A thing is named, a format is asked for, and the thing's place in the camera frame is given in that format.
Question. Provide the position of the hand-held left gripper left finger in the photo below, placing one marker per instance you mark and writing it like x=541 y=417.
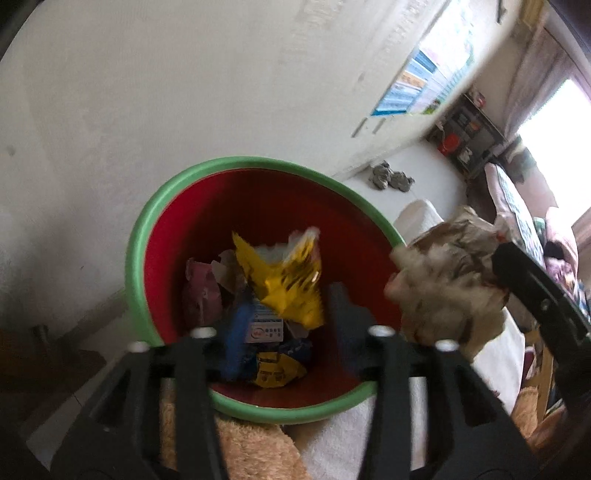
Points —
x=231 y=346

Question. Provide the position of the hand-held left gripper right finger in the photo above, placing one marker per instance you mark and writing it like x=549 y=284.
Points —
x=346 y=323

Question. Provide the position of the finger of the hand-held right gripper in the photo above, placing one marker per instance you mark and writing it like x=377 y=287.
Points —
x=531 y=281

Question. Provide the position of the yellow snack packet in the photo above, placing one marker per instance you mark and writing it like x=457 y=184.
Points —
x=281 y=281

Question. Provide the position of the brown paper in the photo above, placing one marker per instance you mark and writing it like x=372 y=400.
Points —
x=452 y=281

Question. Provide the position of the red bin with green rim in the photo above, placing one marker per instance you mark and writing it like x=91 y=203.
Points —
x=194 y=230

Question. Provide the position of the purple cloth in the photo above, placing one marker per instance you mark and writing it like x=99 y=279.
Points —
x=561 y=272

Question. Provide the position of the blue and white packet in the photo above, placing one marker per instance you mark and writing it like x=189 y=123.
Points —
x=265 y=323

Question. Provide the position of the yellow and blue packet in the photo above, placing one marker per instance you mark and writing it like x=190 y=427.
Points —
x=281 y=367

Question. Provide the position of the pink packet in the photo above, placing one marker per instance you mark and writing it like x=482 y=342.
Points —
x=201 y=295

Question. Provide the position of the pink pillow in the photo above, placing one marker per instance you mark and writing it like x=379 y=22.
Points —
x=561 y=230

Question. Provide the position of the patterned pillow on bed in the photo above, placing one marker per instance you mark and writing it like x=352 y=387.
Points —
x=517 y=207

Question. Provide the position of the beige fluffy cloth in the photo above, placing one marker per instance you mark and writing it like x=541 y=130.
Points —
x=258 y=452

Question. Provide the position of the white towel cover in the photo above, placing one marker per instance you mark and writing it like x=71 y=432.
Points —
x=341 y=443

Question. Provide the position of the dark hanging clothes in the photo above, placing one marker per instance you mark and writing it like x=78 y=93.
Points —
x=521 y=161

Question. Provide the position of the bright window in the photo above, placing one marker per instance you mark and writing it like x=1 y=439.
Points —
x=563 y=157

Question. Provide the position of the dark shelf unit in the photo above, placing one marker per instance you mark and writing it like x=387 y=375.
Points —
x=471 y=134

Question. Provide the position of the orange bucket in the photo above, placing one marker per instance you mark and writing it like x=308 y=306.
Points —
x=450 y=144

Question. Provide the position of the pale purple curtain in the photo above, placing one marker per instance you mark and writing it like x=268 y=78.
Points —
x=535 y=69

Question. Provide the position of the colourful wall poster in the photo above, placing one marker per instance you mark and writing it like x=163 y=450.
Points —
x=429 y=64

